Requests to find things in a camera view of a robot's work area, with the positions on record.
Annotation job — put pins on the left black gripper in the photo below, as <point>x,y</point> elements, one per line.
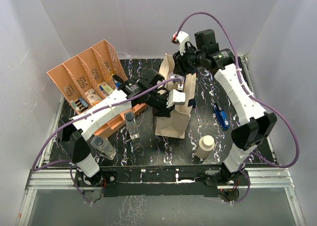
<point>164,111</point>

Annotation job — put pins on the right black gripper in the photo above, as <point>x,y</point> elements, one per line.
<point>180,67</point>

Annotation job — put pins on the beige canvas tote bag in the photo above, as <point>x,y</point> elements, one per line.
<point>175,125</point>

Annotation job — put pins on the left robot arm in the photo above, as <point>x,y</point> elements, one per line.
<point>73,136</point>

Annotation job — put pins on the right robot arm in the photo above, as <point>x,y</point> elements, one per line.
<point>256,123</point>

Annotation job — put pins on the upright clear square bottle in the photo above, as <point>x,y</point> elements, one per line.
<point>132,126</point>

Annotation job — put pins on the beige small carton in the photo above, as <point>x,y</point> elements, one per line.
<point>106,89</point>

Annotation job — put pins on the pink plastic desk organizer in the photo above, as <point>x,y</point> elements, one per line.
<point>85,72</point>

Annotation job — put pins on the cream cylindrical bottle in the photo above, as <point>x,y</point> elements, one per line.
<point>205,146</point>

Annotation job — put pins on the tilted clear square bottle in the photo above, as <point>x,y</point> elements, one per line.
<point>104,147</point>

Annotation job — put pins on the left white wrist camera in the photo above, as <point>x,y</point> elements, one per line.
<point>175,97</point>

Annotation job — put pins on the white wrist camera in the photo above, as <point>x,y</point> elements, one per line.
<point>175,97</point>
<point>180,39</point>

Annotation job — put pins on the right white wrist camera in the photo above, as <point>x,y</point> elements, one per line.
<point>180,39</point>

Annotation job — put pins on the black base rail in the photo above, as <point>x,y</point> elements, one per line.
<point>201,180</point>

